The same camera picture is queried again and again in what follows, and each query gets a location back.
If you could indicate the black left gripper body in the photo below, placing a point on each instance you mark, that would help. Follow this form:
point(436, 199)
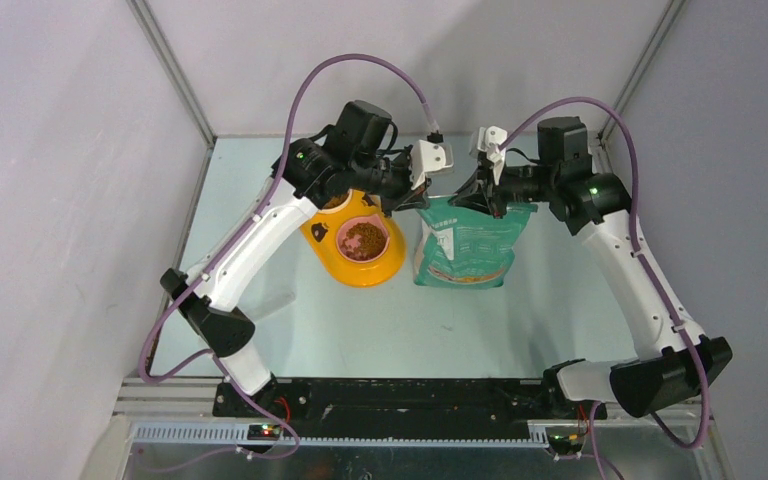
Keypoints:
point(395, 184)

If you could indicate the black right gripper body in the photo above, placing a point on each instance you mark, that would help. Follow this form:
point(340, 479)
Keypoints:
point(498, 194)

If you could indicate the green white pet food bag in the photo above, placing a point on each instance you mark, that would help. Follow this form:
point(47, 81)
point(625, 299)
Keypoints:
point(460, 248)

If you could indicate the clear plastic food scoop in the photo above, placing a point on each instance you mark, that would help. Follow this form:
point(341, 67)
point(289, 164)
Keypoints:
point(266, 303)

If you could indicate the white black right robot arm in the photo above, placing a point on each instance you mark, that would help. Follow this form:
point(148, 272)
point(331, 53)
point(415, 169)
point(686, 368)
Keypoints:
point(675, 358)

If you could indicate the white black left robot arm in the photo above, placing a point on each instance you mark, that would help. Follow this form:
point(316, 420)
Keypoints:
point(310, 172)

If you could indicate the brown pet food kibble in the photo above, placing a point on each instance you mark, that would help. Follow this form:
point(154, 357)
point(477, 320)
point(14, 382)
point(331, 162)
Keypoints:
point(360, 205)

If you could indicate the cream paw print bowl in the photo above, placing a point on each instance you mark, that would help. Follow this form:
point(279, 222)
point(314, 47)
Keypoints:
point(337, 203)

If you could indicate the pink cat ear bowl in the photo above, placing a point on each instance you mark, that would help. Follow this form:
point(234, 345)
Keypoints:
point(362, 239)

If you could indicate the yellow double bowl feeder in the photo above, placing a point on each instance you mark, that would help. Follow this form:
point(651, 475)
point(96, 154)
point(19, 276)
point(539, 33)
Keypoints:
point(320, 235)

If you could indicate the right controller board with LEDs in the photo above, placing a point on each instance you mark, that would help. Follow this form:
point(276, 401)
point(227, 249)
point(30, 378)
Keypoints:
point(566, 445)

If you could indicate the controller board with leds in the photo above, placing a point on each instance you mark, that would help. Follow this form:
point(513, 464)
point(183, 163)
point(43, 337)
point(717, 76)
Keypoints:
point(264, 432)
point(566, 445)

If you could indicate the left controller board with LEDs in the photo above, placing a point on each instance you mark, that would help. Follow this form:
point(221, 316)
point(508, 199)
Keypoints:
point(264, 432)

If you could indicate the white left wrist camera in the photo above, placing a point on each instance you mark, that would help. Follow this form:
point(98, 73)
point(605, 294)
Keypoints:
point(428, 159)

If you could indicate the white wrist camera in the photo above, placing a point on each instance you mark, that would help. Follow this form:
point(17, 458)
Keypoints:
point(428, 159)
point(486, 148)

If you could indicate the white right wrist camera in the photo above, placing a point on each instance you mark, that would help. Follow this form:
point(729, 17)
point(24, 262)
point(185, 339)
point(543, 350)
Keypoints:
point(486, 148)

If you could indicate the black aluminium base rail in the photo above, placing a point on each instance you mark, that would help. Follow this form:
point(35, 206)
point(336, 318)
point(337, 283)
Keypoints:
point(486, 412)

